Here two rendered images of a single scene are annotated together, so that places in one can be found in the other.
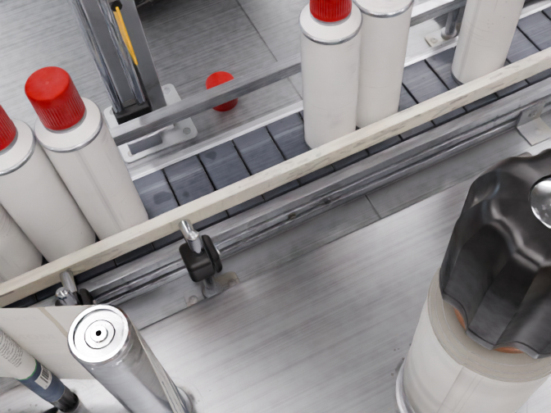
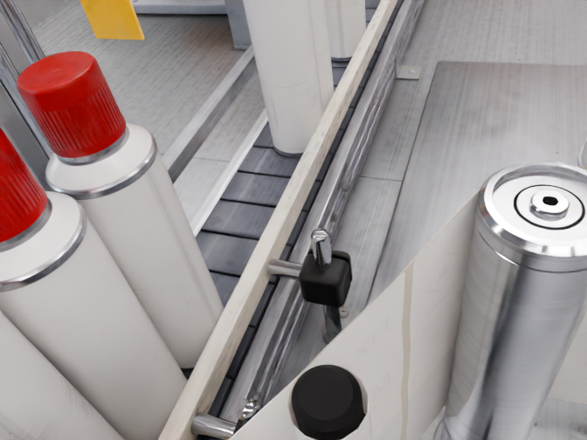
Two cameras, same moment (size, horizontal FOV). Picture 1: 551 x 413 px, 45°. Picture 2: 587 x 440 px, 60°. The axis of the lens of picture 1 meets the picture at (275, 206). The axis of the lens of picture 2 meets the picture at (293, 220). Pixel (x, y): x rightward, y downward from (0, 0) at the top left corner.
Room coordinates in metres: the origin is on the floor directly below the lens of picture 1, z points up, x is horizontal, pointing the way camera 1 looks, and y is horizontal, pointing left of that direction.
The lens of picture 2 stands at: (0.13, 0.23, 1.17)
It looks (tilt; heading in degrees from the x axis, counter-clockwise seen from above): 45 degrees down; 317
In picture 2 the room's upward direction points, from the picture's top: 12 degrees counter-clockwise
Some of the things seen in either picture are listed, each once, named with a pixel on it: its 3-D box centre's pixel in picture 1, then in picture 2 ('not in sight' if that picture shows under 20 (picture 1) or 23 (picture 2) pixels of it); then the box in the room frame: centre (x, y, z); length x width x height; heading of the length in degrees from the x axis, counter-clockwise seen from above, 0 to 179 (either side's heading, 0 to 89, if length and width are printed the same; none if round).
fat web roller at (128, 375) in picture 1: (138, 379); (500, 367); (0.15, 0.11, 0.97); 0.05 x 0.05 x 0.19
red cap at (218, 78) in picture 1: (221, 90); not in sight; (0.52, 0.04, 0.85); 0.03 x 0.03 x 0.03
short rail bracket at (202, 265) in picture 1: (204, 265); (328, 289); (0.27, 0.07, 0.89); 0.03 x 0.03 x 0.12; 19
